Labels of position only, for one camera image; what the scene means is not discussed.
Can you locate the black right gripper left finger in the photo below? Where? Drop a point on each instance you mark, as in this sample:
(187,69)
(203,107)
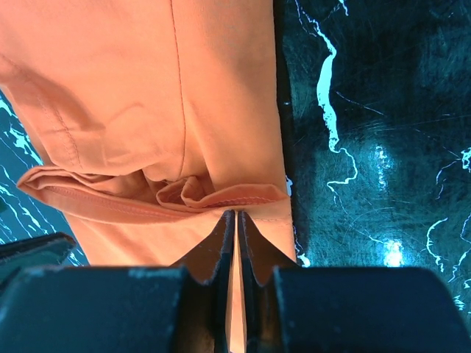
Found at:
(184,307)

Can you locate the orange t shirt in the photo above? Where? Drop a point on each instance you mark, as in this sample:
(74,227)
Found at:
(152,118)

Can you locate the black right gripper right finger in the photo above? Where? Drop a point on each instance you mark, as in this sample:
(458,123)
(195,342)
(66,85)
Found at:
(289,308)

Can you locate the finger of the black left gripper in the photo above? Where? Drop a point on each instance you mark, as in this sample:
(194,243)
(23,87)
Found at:
(50,249)

